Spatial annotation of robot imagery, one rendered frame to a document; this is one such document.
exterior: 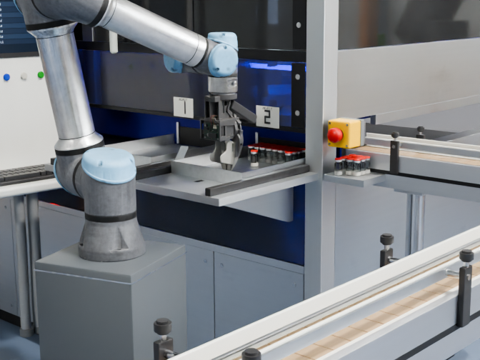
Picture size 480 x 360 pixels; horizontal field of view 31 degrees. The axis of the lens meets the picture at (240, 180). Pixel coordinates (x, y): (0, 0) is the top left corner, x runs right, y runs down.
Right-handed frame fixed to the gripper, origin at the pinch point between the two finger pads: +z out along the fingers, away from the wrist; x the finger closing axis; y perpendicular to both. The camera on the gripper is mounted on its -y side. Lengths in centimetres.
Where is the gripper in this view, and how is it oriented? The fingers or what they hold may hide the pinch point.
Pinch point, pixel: (228, 168)
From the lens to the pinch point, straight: 228.8
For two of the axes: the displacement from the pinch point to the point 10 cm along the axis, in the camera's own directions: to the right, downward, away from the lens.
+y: -6.6, 1.6, -7.3
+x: 7.5, 1.3, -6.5
